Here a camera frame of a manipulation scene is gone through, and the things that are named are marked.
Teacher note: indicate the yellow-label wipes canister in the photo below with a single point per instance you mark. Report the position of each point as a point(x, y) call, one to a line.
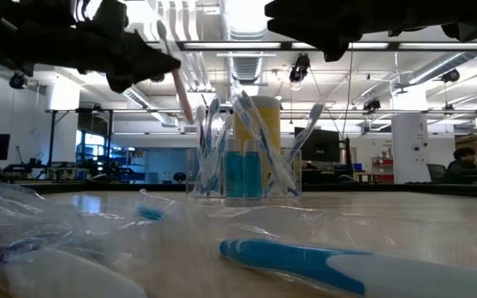
point(269, 116)

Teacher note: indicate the blue mouthwash bottle white cap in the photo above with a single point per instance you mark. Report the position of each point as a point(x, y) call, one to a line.
point(253, 174)
point(234, 174)

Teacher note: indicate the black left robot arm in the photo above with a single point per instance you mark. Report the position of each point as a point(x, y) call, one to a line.
point(15, 10)

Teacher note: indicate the black aluminium table frame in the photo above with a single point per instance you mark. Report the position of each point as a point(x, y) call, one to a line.
point(387, 189)

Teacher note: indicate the black station frame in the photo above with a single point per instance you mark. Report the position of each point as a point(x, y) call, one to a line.
point(52, 136)

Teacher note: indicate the silver ventilation duct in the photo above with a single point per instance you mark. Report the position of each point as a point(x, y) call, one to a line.
point(242, 66)

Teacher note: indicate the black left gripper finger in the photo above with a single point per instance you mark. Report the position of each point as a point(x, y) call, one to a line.
point(139, 62)

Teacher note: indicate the black ceiling camera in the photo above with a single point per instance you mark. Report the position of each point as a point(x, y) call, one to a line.
point(300, 68)
point(372, 105)
point(157, 78)
point(450, 75)
point(17, 80)

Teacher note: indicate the person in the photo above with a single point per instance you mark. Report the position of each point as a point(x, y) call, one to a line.
point(466, 165)

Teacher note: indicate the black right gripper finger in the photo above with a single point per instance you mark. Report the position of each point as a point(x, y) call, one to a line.
point(325, 25)

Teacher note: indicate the orange toothbrush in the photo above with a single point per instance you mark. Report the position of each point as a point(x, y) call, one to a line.
point(182, 97)

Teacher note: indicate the cluttered workbench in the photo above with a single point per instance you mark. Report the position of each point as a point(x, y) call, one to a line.
point(56, 171)

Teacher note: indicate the purple toothbrush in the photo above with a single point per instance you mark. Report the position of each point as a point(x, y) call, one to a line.
point(23, 248)
point(201, 124)

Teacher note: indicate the black desk monitor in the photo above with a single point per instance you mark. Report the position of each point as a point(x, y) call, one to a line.
point(321, 145)

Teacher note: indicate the clear acrylic organizer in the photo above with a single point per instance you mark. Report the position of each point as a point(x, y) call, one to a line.
point(192, 178)

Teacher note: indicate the red storage shelf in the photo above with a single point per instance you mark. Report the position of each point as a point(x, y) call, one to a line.
point(381, 176)

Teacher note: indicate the black linear ceiling light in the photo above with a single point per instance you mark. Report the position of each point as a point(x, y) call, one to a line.
point(287, 45)

